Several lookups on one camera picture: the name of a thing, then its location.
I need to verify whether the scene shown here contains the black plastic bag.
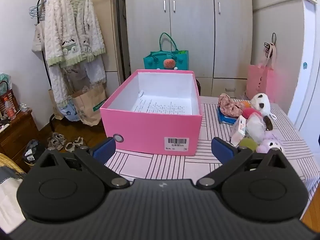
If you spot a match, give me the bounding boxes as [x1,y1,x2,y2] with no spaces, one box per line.
[22,139,47,165]

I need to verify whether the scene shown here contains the grey white blanket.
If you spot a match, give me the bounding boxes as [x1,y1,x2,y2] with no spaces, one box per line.
[0,166,27,233]

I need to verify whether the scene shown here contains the white fluffy cardigan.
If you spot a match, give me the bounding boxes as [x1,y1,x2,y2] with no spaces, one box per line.
[44,0,106,68]

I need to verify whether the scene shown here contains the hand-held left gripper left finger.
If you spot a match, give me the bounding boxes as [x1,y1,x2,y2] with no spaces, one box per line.
[32,137,130,189]

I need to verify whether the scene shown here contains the white door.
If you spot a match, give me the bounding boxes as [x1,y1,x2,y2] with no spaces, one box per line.
[287,0,320,140]

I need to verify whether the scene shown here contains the beige tall cabinet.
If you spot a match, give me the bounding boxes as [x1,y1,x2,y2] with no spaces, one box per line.
[251,0,304,105]

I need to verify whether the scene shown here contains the pink paper bag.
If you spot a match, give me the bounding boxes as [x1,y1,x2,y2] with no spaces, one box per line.
[246,44,277,103]

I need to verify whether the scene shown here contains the pink floral plush cloth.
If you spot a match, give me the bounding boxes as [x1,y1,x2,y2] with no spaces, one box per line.
[217,93,244,117]

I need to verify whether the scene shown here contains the brown paper bag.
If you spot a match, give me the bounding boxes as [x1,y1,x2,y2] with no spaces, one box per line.
[71,84,108,127]

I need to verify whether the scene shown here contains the white panda plush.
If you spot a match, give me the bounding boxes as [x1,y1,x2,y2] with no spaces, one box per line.
[250,93,277,120]

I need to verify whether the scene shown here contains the pink cardboard box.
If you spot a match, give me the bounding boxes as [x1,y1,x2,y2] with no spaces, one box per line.
[99,69,203,157]

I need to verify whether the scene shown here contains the purple plush toy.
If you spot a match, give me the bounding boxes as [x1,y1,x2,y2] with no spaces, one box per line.
[256,130,285,154]

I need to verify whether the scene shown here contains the teal felt handbag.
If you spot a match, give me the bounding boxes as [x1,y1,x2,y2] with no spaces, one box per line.
[143,32,189,71]

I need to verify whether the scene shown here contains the green tissue pack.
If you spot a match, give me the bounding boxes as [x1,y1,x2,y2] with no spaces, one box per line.
[0,72,13,97]

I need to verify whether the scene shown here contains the olive green soft pad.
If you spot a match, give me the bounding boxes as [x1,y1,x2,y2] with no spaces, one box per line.
[239,137,258,152]

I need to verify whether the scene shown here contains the blue wire hangers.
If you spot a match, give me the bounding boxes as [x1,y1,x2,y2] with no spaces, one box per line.
[29,5,46,20]

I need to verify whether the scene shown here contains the striped pink tablecloth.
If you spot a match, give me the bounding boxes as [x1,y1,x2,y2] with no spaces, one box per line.
[104,95,320,199]

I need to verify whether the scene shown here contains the beige wardrobe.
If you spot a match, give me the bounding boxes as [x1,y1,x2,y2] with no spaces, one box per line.
[124,0,253,97]

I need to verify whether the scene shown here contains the beige narrow cabinet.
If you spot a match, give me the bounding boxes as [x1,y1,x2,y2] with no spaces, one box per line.
[58,0,125,98]

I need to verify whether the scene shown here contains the white fluffy pants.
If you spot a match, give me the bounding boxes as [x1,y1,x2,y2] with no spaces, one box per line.
[49,55,107,108]

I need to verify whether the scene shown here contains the wooden nightstand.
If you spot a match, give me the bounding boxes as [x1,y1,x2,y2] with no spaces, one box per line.
[0,107,39,164]

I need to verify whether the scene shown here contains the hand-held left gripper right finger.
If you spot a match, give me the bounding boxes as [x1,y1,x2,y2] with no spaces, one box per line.
[196,137,292,189]

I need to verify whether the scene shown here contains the black cords on hook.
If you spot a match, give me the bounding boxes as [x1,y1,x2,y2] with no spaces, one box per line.
[264,32,277,58]

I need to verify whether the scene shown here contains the blue wet wipes pack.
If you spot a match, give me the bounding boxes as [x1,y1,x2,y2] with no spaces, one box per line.
[217,107,238,125]

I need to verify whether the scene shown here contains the beige fuzzy slipper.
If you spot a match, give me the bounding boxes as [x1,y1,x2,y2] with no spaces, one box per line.
[65,137,87,152]
[47,133,67,150]

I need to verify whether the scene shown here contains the pink fluffy pompom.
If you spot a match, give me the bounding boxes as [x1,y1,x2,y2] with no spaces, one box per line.
[241,108,263,120]

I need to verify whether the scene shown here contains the orange drink bottle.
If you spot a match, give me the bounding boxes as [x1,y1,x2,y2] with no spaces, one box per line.
[4,97,17,120]

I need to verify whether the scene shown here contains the white canvas tote bag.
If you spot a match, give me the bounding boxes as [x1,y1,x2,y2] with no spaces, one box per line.
[31,21,47,53]

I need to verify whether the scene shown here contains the patterned blue white bag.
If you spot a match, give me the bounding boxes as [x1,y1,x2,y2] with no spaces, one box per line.
[60,100,80,122]

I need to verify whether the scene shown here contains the white wet wipes pack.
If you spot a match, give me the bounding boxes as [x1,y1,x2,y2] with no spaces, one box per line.
[230,115,248,147]

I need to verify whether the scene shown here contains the printed paper sheet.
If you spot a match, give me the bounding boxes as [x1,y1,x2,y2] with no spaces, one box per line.
[131,91,193,115]

